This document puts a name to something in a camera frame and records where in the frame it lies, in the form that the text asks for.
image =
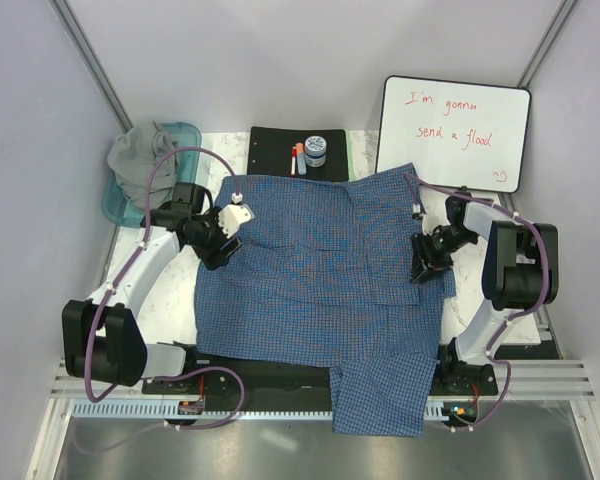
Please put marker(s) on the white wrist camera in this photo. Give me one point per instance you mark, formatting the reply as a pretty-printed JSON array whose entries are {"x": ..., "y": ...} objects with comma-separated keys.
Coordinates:
[
  {"x": 232, "y": 217},
  {"x": 430, "y": 220}
]

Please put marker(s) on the grey crumpled shirt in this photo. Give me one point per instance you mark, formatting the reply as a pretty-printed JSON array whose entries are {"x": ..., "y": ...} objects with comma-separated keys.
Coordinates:
[{"x": 132, "y": 158}]

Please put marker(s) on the red marker pen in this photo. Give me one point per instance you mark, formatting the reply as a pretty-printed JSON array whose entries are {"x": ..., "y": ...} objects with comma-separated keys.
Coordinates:
[{"x": 293, "y": 162}]

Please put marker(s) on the blue lidded small jar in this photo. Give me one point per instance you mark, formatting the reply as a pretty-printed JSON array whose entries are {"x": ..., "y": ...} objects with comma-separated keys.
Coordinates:
[{"x": 315, "y": 148}]

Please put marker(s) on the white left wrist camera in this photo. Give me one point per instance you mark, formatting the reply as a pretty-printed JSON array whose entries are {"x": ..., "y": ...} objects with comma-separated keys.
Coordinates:
[{"x": 232, "y": 217}]

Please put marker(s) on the aluminium extrusion frame rail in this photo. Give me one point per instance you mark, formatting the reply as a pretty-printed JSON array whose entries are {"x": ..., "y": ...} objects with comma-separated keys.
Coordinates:
[{"x": 523, "y": 380}]

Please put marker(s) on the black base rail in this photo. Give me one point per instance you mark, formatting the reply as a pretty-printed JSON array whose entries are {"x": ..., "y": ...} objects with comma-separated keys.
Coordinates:
[{"x": 285, "y": 388}]

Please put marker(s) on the white whiteboard black frame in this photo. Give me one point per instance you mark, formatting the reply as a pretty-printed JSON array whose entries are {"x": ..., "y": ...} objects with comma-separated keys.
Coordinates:
[{"x": 454, "y": 134}]

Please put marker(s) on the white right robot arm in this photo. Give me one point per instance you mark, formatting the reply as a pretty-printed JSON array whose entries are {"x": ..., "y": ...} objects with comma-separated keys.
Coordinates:
[{"x": 520, "y": 272}]

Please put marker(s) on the blue checkered long sleeve shirt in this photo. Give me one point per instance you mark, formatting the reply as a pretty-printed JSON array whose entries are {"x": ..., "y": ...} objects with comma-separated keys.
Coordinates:
[{"x": 323, "y": 279}]

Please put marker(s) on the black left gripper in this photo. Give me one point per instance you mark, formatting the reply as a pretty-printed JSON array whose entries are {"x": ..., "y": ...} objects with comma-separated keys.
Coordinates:
[{"x": 213, "y": 258}]

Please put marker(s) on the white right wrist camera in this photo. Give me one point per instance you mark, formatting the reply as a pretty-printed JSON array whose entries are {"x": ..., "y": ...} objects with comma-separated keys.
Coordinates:
[{"x": 430, "y": 220}]

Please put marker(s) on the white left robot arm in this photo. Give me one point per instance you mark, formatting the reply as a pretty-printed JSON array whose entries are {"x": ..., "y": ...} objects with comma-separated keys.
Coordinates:
[{"x": 101, "y": 337}]

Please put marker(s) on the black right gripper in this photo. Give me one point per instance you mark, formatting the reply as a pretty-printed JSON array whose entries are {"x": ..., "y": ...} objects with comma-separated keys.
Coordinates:
[{"x": 422, "y": 267}]

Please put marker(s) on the white slotted cable duct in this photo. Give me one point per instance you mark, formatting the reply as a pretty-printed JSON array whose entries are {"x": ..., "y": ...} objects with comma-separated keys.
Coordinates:
[{"x": 181, "y": 410}]

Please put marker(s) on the teal plastic bin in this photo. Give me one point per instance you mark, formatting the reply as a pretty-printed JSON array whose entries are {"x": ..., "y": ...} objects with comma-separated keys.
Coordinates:
[{"x": 115, "y": 205}]

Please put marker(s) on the black clipboard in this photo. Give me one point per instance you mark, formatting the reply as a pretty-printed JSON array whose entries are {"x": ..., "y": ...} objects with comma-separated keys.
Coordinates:
[{"x": 270, "y": 153}]

